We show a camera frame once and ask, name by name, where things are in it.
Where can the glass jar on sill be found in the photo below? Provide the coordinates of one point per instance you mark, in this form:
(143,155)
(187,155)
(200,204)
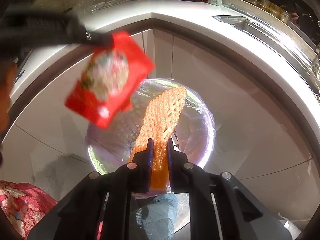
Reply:
(284,15)

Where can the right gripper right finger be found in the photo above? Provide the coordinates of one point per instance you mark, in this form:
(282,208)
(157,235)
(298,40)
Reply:
(172,165)

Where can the red snack packet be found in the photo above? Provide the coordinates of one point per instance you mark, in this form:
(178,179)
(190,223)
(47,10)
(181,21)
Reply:
(110,78)

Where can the purple-lined trash bin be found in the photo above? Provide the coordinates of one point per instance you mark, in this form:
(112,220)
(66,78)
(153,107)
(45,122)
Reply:
(194,135)

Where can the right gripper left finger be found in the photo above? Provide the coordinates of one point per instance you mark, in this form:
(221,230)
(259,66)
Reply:
(146,168)

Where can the stainless steel sink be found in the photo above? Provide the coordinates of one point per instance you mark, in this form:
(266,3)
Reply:
(278,42)

